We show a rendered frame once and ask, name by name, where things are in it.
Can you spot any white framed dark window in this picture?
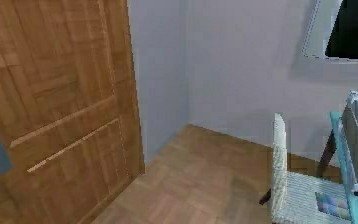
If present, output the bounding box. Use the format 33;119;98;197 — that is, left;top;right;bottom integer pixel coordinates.
302;0;358;64

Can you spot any brown wooden room door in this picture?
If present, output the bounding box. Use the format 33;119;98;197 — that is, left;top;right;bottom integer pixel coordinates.
0;0;146;224

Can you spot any white woven chair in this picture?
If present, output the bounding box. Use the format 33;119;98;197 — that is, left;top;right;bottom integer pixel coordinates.
258;112;353;224

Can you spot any pastel striped cushion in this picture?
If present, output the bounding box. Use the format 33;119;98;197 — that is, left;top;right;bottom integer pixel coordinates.
314;191;353;221

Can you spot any teal table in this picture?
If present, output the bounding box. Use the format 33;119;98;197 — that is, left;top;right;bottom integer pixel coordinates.
316;111;358;224

